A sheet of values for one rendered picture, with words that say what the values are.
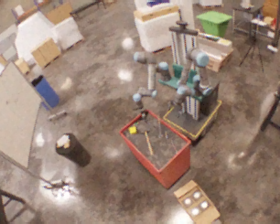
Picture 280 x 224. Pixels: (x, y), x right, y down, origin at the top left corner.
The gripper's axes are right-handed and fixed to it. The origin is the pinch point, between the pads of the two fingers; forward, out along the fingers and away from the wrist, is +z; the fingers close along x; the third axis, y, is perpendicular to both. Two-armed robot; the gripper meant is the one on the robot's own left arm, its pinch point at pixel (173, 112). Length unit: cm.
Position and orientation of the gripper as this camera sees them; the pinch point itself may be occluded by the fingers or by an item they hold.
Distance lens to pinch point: 175.0
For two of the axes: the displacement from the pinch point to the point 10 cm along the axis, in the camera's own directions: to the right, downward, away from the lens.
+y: -7.8, 3.2, -5.4
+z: -1.5, 7.4, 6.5
